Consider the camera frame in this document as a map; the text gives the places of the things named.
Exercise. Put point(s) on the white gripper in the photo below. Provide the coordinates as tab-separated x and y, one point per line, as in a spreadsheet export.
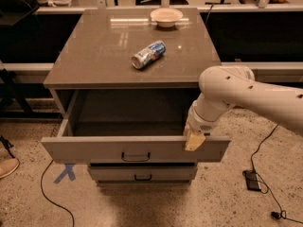
199	124

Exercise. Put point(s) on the grey top drawer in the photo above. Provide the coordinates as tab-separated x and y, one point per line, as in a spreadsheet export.
129	127

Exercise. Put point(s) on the grey drawer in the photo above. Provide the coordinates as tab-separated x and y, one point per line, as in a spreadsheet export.
153	173
129	127

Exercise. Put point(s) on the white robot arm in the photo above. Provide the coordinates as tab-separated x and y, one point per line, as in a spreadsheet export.
224	87

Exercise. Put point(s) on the grey drawer cabinet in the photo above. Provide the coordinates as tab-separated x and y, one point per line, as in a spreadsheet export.
98	56

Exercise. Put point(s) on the grey bottom drawer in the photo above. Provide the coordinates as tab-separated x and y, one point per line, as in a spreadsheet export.
153	173

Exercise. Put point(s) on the black power adapter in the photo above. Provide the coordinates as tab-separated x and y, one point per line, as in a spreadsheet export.
251	179

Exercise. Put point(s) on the blue white soda can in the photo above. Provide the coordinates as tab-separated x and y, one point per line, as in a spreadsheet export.
148	55

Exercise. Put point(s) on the white bowl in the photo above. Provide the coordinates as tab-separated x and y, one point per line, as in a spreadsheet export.
166	17

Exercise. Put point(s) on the blue tape cross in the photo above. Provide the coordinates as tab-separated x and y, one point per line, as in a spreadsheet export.
67	172

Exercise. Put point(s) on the tan shoe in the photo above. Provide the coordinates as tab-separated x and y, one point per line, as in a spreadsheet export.
8	166

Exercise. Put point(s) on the black tripod leg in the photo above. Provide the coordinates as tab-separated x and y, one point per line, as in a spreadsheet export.
7	145

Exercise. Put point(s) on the black office chair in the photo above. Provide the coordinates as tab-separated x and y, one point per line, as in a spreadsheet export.
13	11

